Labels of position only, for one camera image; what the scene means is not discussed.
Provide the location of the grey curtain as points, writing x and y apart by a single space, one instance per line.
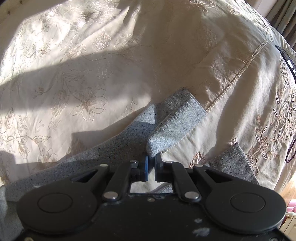
282 18

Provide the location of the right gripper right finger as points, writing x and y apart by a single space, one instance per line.
163 170

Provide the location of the cream embroidered bedspread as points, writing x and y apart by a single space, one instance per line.
75 73

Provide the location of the grey speckled pants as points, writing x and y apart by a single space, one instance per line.
175 128

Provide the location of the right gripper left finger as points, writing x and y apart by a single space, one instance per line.
140 170

